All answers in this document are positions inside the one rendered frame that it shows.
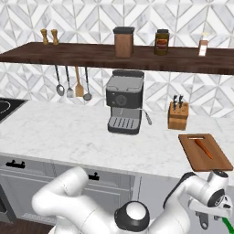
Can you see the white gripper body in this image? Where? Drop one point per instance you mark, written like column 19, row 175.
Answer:
column 210, row 210

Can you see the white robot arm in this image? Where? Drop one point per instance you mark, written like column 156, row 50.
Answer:
column 76, row 210

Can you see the brown wooden cutting board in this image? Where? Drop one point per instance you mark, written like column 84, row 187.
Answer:
column 198, row 158

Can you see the orange carrot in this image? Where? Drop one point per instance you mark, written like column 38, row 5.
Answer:
column 204, row 149

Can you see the green curved object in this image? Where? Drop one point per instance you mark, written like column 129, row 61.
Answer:
column 228, row 226

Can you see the grey drawer front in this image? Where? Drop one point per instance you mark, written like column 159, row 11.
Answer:
column 117, row 180
column 36, row 167

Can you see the wooden knife block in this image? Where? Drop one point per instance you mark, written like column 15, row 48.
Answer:
column 178, row 119

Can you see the grey black coffee machine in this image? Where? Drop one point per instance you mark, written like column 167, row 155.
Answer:
column 124, row 100

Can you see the small spice bottle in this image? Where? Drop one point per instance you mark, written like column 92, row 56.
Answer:
column 203, row 45

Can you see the metal hanging ladle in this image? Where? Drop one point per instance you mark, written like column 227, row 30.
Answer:
column 87, row 96

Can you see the dark jar with red label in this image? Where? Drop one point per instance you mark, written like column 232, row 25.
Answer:
column 161, row 42

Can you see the wooden hanging spatula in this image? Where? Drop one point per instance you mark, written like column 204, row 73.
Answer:
column 79, row 90

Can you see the grey cupboard door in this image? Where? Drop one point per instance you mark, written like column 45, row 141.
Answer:
column 21, row 195

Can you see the metal hanging spatula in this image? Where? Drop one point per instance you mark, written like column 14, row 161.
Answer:
column 70, row 91

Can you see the wooden canister with black lid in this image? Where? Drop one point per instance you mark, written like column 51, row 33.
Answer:
column 123, row 44

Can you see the metal hanging spoon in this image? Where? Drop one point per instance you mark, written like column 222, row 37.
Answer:
column 60, row 89

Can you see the dark wooden shelf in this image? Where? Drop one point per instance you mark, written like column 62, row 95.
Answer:
column 91, row 56

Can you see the black hob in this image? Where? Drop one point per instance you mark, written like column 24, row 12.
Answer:
column 7, row 108

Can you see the wooden shaker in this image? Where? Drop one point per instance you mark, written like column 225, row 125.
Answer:
column 55, row 37
column 44, row 37

